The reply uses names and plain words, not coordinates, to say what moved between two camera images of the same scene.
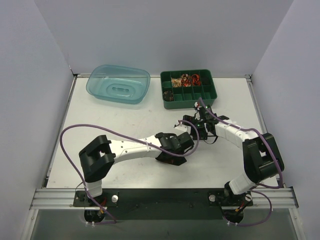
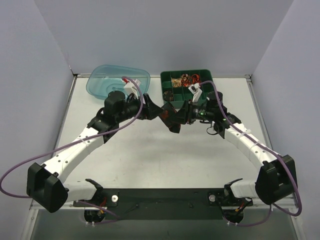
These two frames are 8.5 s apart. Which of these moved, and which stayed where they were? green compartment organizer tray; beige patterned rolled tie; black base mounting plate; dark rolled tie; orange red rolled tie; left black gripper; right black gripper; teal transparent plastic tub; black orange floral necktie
Moved: right black gripper; left black gripper; black orange floral necktie
Stayed: beige patterned rolled tie; teal transparent plastic tub; dark rolled tie; orange red rolled tie; green compartment organizer tray; black base mounting plate
